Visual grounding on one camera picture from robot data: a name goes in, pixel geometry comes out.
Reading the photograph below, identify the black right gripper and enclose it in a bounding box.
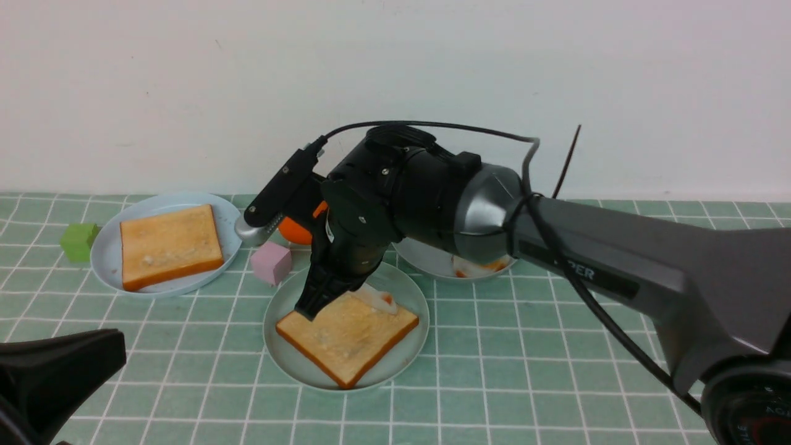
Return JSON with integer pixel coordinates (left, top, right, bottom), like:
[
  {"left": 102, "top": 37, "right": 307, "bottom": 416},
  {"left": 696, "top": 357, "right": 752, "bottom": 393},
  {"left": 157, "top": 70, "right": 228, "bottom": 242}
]
[{"left": 295, "top": 127, "right": 483, "bottom": 321}]

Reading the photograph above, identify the toast slice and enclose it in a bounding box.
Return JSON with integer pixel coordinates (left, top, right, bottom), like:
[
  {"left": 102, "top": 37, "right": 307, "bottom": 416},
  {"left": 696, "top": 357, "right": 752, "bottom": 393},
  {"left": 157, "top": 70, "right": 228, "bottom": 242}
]
[
  {"left": 121, "top": 205, "right": 225, "bottom": 291},
  {"left": 275, "top": 291, "right": 420, "bottom": 391}
]

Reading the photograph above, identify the fried egg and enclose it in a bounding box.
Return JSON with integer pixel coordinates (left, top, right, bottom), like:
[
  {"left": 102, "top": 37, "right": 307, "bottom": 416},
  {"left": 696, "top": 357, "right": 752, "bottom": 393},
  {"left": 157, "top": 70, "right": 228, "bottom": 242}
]
[
  {"left": 354, "top": 282, "right": 398, "bottom": 315},
  {"left": 451, "top": 255, "right": 512, "bottom": 279}
]

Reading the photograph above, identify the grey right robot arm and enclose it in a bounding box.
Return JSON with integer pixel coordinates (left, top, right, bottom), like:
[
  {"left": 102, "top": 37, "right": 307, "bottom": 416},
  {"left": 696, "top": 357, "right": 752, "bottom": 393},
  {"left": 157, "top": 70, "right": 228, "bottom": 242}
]
[{"left": 295, "top": 121, "right": 789, "bottom": 444}]

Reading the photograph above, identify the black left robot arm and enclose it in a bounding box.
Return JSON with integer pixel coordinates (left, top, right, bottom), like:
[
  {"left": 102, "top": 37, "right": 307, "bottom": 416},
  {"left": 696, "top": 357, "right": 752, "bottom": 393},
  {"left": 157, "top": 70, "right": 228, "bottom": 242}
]
[{"left": 1, "top": 329, "right": 127, "bottom": 444}]

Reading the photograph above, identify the pink cube block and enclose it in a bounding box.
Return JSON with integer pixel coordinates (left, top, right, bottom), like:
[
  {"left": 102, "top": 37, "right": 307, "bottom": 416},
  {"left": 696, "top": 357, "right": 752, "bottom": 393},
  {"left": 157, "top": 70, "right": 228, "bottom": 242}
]
[{"left": 250, "top": 242, "right": 293, "bottom": 286}]

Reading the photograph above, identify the orange fruit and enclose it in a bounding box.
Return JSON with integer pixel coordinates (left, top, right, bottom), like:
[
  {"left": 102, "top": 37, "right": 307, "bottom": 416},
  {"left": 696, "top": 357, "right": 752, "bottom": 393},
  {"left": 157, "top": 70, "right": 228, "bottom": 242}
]
[{"left": 278, "top": 217, "right": 313, "bottom": 245}]

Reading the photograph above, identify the mint green centre plate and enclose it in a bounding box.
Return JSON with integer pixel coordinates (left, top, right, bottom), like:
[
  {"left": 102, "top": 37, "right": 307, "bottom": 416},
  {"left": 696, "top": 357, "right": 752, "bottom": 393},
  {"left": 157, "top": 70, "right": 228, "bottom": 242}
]
[{"left": 263, "top": 263, "right": 430, "bottom": 391}]

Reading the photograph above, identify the grey egg plate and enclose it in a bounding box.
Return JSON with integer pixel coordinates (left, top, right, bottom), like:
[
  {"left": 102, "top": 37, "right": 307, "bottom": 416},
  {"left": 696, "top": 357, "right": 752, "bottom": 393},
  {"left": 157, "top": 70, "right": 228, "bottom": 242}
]
[{"left": 393, "top": 239, "right": 516, "bottom": 282}]

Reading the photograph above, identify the light blue bread plate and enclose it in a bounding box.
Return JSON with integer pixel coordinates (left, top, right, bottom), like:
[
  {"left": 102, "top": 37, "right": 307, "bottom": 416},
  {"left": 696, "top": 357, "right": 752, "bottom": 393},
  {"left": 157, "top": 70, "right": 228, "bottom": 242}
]
[{"left": 90, "top": 192, "right": 241, "bottom": 298}]

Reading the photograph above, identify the green cube block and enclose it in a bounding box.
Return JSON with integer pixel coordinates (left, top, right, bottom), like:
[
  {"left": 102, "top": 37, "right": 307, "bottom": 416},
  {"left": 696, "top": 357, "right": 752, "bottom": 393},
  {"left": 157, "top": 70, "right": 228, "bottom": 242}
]
[{"left": 59, "top": 223, "right": 99, "bottom": 264}]

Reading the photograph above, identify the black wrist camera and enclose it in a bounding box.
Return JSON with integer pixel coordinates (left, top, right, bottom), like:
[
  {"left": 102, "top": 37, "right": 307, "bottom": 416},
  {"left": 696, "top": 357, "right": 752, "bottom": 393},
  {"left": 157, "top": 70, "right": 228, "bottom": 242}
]
[{"left": 235, "top": 136, "right": 328, "bottom": 246}]

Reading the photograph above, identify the black camera cable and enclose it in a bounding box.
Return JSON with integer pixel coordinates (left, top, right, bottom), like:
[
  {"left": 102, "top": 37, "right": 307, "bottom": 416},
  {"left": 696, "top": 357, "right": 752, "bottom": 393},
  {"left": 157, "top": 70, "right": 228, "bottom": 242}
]
[{"left": 321, "top": 121, "right": 705, "bottom": 416}]

